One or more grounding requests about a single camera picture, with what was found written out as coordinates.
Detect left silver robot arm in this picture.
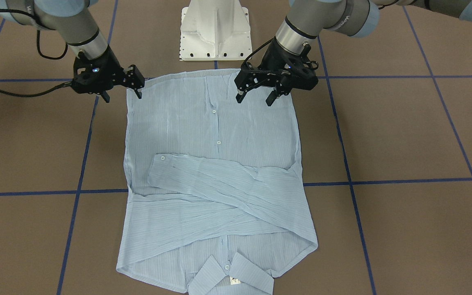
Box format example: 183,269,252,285
234,0,472,106

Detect light blue button shirt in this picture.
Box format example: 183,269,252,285
116,69,318,295

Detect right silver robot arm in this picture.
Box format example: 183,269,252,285
0,0,145,102

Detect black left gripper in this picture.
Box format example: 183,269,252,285
234,38,319,107

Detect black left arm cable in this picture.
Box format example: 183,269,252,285
242,37,275,66

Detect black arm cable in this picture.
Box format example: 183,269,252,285
0,9,75,98
242,37,275,66

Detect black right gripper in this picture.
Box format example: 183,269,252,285
71,47,145,103

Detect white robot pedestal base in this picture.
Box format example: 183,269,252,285
179,0,253,61

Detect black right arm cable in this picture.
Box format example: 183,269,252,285
0,9,75,98

